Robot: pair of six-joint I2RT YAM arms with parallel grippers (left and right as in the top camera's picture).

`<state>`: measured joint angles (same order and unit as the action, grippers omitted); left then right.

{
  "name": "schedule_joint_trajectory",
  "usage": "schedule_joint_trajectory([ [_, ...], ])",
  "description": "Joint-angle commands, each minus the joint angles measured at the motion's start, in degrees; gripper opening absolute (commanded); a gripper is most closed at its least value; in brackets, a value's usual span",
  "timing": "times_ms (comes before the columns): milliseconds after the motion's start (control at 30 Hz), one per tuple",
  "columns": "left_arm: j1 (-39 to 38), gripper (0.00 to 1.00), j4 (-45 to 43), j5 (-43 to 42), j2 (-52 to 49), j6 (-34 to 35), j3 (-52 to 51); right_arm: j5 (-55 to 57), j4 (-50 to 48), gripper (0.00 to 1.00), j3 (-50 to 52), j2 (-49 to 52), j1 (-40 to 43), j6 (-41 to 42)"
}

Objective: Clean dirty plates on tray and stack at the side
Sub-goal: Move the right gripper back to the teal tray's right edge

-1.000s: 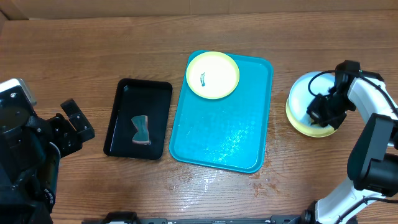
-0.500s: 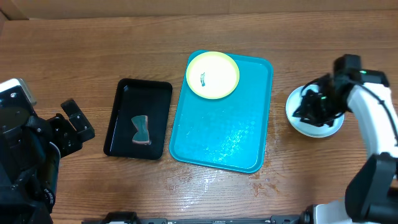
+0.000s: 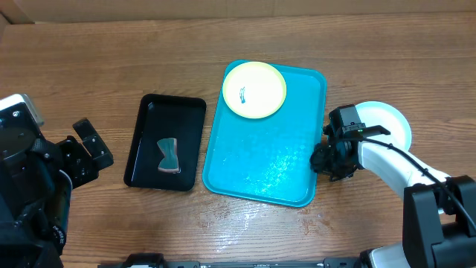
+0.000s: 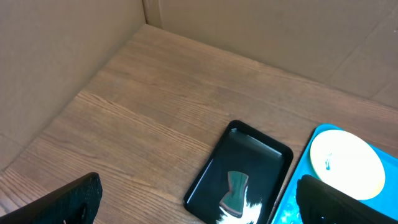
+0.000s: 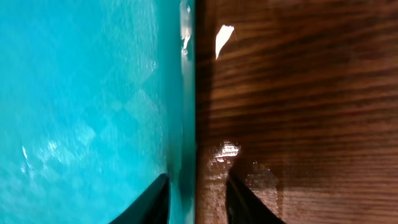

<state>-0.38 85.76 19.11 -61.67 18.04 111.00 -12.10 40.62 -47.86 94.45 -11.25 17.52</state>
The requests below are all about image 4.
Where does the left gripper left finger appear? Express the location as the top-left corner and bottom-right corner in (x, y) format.
(1, 172), (103, 224)

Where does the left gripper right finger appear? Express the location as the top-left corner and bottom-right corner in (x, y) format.
(296, 175), (397, 224)

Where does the green bow-shaped sponge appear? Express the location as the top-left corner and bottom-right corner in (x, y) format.
(219, 171), (249, 218)

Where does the teal plastic serving tray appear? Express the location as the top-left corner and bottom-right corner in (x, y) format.
(269, 123), (398, 224)

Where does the black rectangular tray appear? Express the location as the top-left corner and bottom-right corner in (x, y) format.
(183, 120), (294, 223)

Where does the yellow-green plate top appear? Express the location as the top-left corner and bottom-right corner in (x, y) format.
(310, 129), (386, 200)

